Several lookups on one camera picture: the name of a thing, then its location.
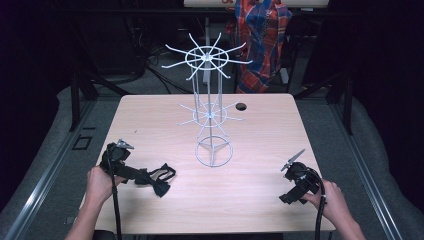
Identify black metal stand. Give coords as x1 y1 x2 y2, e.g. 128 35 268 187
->
293 71 355 136
68 64 131 132

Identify black floor cables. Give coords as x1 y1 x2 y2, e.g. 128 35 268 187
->
143 46 194 95

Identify aluminium floor rail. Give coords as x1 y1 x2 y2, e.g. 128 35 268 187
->
3 99 98 240
328 99 404 240

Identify white wire hook rack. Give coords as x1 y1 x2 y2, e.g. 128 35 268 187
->
161 32 254 168

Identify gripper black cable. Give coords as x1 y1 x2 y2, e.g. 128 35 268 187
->
105 146 124 240
298 168 328 240

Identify red blue plaid cloth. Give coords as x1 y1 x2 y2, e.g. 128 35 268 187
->
225 0 293 95

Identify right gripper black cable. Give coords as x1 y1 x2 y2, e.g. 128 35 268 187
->
298 168 328 240

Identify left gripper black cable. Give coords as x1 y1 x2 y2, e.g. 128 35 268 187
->
105 146 124 240

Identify black bow tie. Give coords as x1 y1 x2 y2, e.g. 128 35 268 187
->
134 162 177 198

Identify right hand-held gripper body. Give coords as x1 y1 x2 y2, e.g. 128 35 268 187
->
280 148 323 196

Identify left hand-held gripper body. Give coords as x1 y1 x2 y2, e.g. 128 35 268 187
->
99 138 135 177

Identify person's right hand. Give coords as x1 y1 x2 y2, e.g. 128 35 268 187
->
301 179 352 228

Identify person's left hand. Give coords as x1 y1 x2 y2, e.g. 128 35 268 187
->
86 165 129 205

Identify black floor frame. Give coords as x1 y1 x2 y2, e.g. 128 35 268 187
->
71 134 94 151

